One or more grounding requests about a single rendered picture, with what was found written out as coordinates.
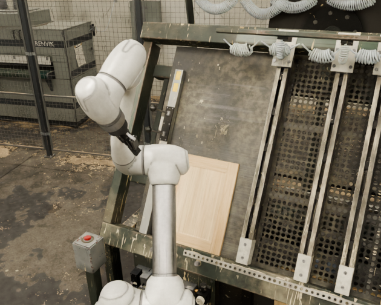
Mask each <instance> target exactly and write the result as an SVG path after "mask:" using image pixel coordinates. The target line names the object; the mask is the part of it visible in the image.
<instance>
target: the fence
mask: <svg viewBox="0 0 381 305"><path fill-rule="evenodd" d="M177 71H181V76H180V80H175V77H176V73H177ZM185 75H186V72H185V71H184V70H177V69H176V70H175V74H174V79H173V83H172V88H171V93H170V96H169V102H168V106H169V107H174V113H173V117H172V122H171V127H170V130H169V135H168V141H167V142H165V141H161V140H160V141H159V144H167V145H170V142H171V137H172V132H173V129H174V124H175V119H176V116H177V111H178V106H179V102H180V97H181V92H182V89H183V84H184V78H185ZM174 83H178V89H177V92H174V91H172V90H173V87H174ZM151 226H152V185H151V184H150V185H149V190H148V195H147V198H146V203H145V208H144V211H143V217H142V222H141V225H140V230H139V232H140V233H143V234H150V231H151Z"/></svg>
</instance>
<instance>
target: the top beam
mask: <svg viewBox="0 0 381 305"><path fill-rule="evenodd" d="M216 28H234V29H246V30H268V31H279V29H281V30H299V32H304V33H326V34H338V32H341V33H360V35H361V36H380V35H381V33H362V32H349V31H325V30H301V29H288V28H264V27H240V26H227V25H203V24H179V23H165V22H144V23H143V25H142V30H141V33H140V37H141V38H142V39H143V40H144V41H152V42H155V43H156V44H162V45H178V46H187V47H202V48H218V49H226V50H229V48H230V46H229V45H228V44H227V43H226V42H225V41H224V40H223V39H225V40H226V41H227V42H228V43H229V44H230V45H233V44H234V43H239V44H246V43H248V44H249V45H251V46H253V45H254V44H255V43H257V42H258V41H259V43H258V44H256V45H255V46H254V47H253V51H258V52H267V53H269V52H270V51H269V47H267V46H266V45H264V44H263V43H262V42H261V41H263V42H265V43H266V44H267V45H269V46H272V44H273V43H275V42H276V40H277V36H260V35H248V34H228V33H217V32H216ZM336 41H337V40H332V39H312V38H297V42H296V44H298V43H300V45H298V46H297V47H295V52H294V54H298V55H307V56H308V54H309V52H308V51H307V50H306V49H305V48H304V47H303V46H302V45H301V44H304V45H305V46H306V47H307V48H308V49H309V50H311V51H313V49H314V48H315V49H321V50H326V49H330V50H331V51H333V52H334V50H335V46H336ZM378 44H379V43H378V42H364V41H359V44H358V48H357V52H359V50H360V49H361V50H362V49H364V50H376V51H377V48H378Z"/></svg>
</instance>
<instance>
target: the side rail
mask: <svg viewBox="0 0 381 305"><path fill-rule="evenodd" d="M143 46H144V48H145V50H146V62H145V64H144V66H143V71H142V76H141V81H140V83H139V84H138V85H137V86H136V92H135V99H134V104H133V108H132V114H131V120H130V123H129V128H128V129H129V132H130V133H131V135H132V136H133V135H134V136H137V140H138V142H139V141H140V137H141V133H142V129H143V124H144V120H145V115H146V110H147V107H148V102H149V97H150V94H151V89H152V84H153V81H154V77H153V74H154V68H155V65H157V62H158V57H159V54H160V49H161V48H160V47H159V46H158V45H156V44H154V43H153V42H145V41H144V44H143ZM129 178H130V175H125V174H123V173H121V172H120V171H119V170H118V169H117V168H116V167H115V170H114V175H113V178H112V183H111V187H110V191H109V196H108V201H107V204H106V209H105V214H104V217H103V221H104V222H106V223H110V224H111V223H115V224H116V223H121V221H122V216H123V211H124V208H125V203H126V198H127V195H128V189H129V185H130V181H129Z"/></svg>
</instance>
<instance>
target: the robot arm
mask: <svg viewBox="0 0 381 305"><path fill-rule="evenodd" d="M145 62H146V50H145V48H144V46H142V44H141V43H139V42H137V41H135V40H132V39H129V40H124V41H123V42H121V43H119V44H118V45H117V46H116V47H115V48H114V49H113V51H112V52H111V53H110V54H109V56H108V57H107V58H106V60H105V62H104V63H103V65H102V67H101V69H100V71H99V73H98V75H97V76H96V77H94V76H87V77H84V78H82V79H81V80H80V81H78V83H77V85H76V87H75V95H76V99H77V101H78V103H79V105H80V107H81V108H82V109H83V111H84V112H85V114H86V115H87V116H88V117H89V118H90V119H92V120H93V121H96V123H97V124H98V125H99V126H100V127H101V129H103V130H104V131H106V132H108V133H109V134H110V135H111V157H112V161H113V164H114V165H115V167H116V168H117V169H118V170H119V171H120V172H121V173H123V174H125V175H148V178H149V182H150V184H151V185H152V275H151V276H150V277H149V279H148V280H147V282H146V288H145V290H140V289H137V288H134V287H133V286H132V285H131V284H129V283H127V282H125V281H122V280H116V281H112V282H109V283H108V284H107V285H105V286H104V288H103V289H102V291H101V293H100V296H99V300H98V303H97V305H195V297H194V296H193V293H192V292H191V291H190V290H189V289H185V288H184V283H183V280H182V278H181V277H180V276H179V275H177V245H176V187H175V186H176V185H178V182H179V180H180V177H181V175H185V173H187V172H188V170H189V168H190V167H189V157H188V151H187V150H185V149H183V148H181V147H179V146H175V145H167V144H152V145H140V144H139V142H138V140H137V136H134V135H133V136H132V135H131V133H130V132H129V129H128V128H129V123H130V120H131V114H132V108H133V104H134V99H135V92H136V86H137V85H138V84H139V83H140V81H141V76H142V71H143V66H144V64H145Z"/></svg>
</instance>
